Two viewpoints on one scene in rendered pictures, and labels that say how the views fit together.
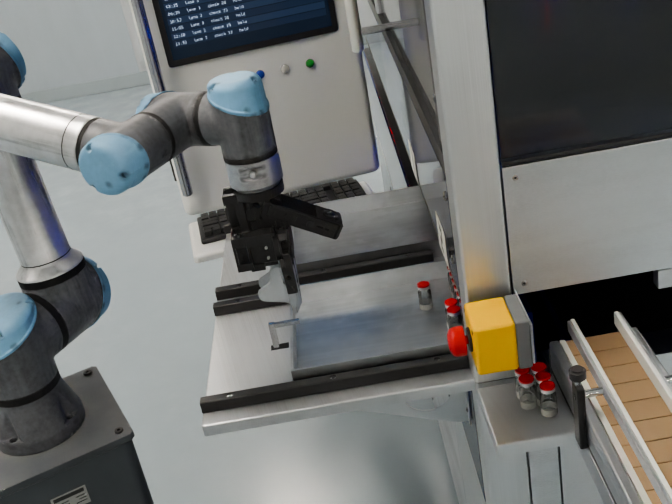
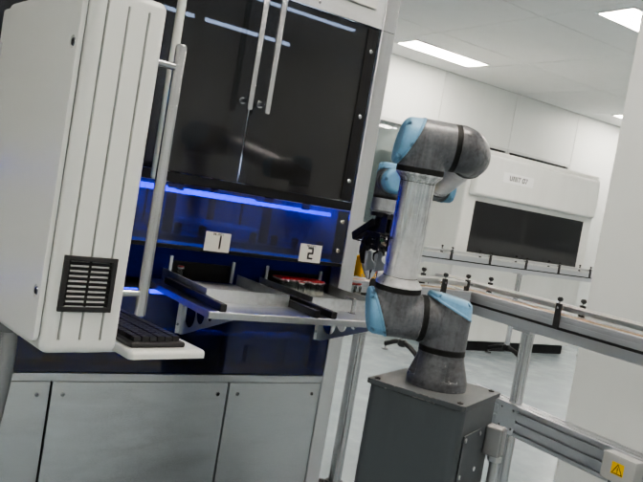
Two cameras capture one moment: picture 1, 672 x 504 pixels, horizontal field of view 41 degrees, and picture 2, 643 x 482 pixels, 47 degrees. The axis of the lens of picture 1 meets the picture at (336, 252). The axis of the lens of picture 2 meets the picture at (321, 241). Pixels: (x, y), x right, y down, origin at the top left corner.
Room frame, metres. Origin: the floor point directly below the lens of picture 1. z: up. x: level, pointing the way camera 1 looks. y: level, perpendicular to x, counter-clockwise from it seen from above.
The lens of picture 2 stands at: (2.60, 1.85, 1.19)
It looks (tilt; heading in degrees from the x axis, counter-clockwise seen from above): 3 degrees down; 235
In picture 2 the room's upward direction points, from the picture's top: 10 degrees clockwise
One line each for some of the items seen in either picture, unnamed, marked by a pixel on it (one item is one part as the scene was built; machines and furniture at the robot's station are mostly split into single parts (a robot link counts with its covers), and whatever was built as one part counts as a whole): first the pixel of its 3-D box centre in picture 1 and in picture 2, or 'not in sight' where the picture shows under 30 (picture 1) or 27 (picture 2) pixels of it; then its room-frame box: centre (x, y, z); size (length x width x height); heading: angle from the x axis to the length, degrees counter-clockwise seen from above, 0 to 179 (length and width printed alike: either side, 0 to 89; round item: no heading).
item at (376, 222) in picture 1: (376, 227); (223, 286); (1.58, -0.09, 0.90); 0.34 x 0.26 x 0.04; 88
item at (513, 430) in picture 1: (537, 412); not in sight; (0.97, -0.23, 0.87); 0.14 x 0.13 x 0.02; 88
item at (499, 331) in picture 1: (496, 334); (364, 266); (0.99, -0.19, 1.00); 0.08 x 0.07 x 0.07; 88
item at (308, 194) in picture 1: (281, 208); (119, 322); (1.95, 0.11, 0.82); 0.40 x 0.14 x 0.02; 97
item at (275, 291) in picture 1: (278, 292); (378, 266); (1.16, 0.09, 1.03); 0.06 x 0.03 x 0.09; 88
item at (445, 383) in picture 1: (348, 287); (282, 304); (1.42, -0.01, 0.87); 0.70 x 0.48 x 0.02; 178
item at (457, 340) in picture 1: (462, 340); not in sight; (0.99, -0.14, 0.99); 0.04 x 0.04 x 0.04; 88
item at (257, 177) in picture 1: (254, 171); (384, 206); (1.17, 0.09, 1.21); 0.08 x 0.08 x 0.05
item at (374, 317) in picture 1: (395, 316); (318, 295); (1.24, -0.08, 0.90); 0.34 x 0.26 x 0.04; 88
